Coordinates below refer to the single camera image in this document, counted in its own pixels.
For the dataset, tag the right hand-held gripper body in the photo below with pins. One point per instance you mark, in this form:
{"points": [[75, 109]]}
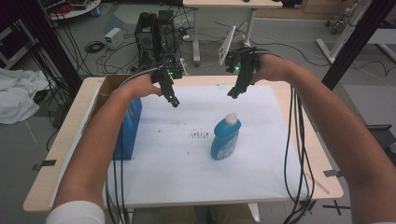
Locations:
{"points": [[246, 62]]}

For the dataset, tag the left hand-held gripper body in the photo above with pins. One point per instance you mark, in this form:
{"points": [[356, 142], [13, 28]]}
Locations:
{"points": [[168, 70]]}

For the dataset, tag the blue bottle with white cap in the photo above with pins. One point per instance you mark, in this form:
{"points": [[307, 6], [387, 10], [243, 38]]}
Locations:
{"points": [[225, 140]]}

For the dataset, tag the person's left hand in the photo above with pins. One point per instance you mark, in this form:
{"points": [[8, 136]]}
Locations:
{"points": [[140, 87]]}

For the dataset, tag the person's right hand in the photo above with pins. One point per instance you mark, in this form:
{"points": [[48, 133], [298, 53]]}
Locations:
{"points": [[274, 68]]}

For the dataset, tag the black computer tower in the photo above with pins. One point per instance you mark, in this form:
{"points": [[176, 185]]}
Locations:
{"points": [[154, 37]]}

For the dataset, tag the cardboard box with blue side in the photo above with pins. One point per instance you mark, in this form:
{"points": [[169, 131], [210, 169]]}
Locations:
{"points": [[130, 130]]}

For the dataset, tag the light wooden desk white legs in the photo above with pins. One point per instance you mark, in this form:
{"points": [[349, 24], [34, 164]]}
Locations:
{"points": [[230, 3]]}

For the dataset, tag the small white device box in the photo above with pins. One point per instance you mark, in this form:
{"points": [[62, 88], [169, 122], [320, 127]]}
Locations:
{"points": [[113, 37]]}

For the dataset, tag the white table mat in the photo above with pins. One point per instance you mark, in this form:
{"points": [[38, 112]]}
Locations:
{"points": [[180, 174]]}

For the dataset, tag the office chair wheel base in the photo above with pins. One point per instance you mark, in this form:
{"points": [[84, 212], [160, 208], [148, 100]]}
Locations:
{"points": [[337, 21]]}

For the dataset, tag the round white table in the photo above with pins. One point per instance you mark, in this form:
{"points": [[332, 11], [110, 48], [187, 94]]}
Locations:
{"points": [[77, 11]]}

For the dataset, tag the black tape strip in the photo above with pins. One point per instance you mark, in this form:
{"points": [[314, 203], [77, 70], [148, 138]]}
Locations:
{"points": [[331, 173], [46, 163]]}

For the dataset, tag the thin wooden stick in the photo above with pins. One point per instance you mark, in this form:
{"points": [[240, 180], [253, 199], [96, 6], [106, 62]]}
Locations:
{"points": [[320, 186]]}

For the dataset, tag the low black metal stand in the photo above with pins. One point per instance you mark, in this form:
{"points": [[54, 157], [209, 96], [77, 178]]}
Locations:
{"points": [[378, 127]]}

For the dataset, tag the white crumpled cloth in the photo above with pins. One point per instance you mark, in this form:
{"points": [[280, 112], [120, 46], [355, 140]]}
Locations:
{"points": [[18, 93]]}

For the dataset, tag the white sleeve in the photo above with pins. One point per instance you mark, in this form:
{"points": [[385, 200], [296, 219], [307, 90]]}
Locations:
{"points": [[76, 213]]}

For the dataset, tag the white metal stand frame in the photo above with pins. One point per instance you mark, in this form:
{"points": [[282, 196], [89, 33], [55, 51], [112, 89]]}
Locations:
{"points": [[339, 40]]}

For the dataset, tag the black metal post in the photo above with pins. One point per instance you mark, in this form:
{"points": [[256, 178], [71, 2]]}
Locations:
{"points": [[358, 40], [53, 40]]}

